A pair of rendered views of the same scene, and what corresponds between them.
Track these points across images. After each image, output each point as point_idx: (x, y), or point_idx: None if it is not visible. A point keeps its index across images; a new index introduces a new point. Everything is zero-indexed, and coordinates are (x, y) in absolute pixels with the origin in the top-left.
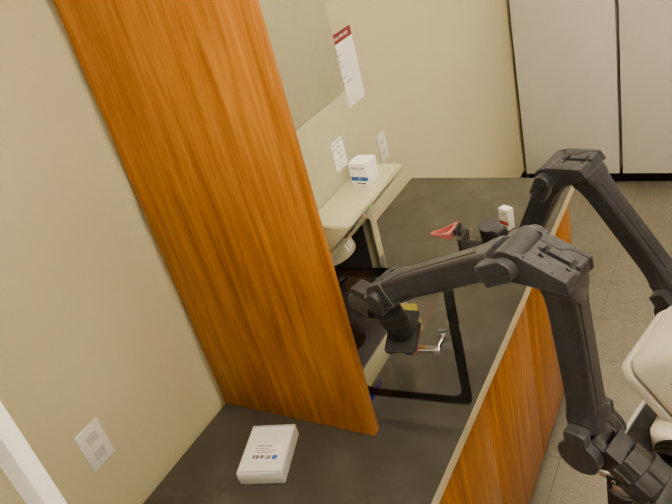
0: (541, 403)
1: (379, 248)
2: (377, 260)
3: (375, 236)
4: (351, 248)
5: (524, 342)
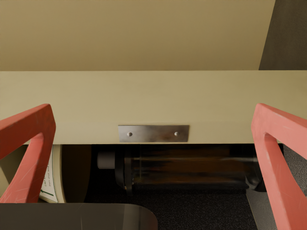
0: None
1: (95, 136)
2: (147, 108)
3: (55, 141)
4: (55, 193)
5: None
